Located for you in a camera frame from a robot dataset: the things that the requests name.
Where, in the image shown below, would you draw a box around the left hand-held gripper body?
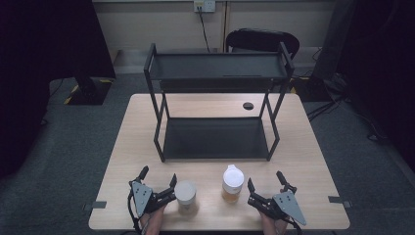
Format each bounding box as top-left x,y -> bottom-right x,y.
127,180 -> 178,219

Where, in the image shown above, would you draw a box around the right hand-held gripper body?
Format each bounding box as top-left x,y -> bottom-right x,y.
247,190 -> 308,227

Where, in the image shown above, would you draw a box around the glass jar with round white lid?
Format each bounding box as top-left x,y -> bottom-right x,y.
173,179 -> 198,215

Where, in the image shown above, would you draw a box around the glass jar with spouted white lid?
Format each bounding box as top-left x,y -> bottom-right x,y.
221,164 -> 246,205

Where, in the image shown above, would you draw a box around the black metal two-tier shelf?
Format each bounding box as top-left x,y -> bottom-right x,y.
143,41 -> 296,164

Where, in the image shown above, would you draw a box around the person's right hand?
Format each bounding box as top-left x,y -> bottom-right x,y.
258,210 -> 290,235

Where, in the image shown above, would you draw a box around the person's left hand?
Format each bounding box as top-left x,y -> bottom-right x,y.
140,205 -> 168,235

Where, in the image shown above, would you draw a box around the black stand base with yellow tape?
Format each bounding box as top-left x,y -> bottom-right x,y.
63,75 -> 115,107

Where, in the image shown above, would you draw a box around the black chair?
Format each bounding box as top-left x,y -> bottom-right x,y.
225,27 -> 300,61

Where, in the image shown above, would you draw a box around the dark curtain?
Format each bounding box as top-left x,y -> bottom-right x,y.
312,0 -> 415,171
0,0 -> 117,180

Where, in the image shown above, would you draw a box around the left hand-held gripper black cable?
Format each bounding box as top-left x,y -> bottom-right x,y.
126,190 -> 145,235

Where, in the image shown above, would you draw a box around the hand-held gripper black cable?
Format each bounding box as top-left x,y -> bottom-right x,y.
126,190 -> 145,235
287,217 -> 303,235

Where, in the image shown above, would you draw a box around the right hand-held gripper black cable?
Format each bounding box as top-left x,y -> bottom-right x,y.
287,217 -> 303,235

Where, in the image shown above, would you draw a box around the grey table bracket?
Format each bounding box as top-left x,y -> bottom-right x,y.
327,195 -> 353,210
82,200 -> 108,212

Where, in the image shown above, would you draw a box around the black floor cables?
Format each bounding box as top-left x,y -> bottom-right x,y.
305,47 -> 390,143

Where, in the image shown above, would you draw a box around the black power cable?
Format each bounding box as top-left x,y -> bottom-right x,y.
196,5 -> 212,54

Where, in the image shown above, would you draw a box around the white wall socket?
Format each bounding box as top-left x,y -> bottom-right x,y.
193,0 -> 217,14

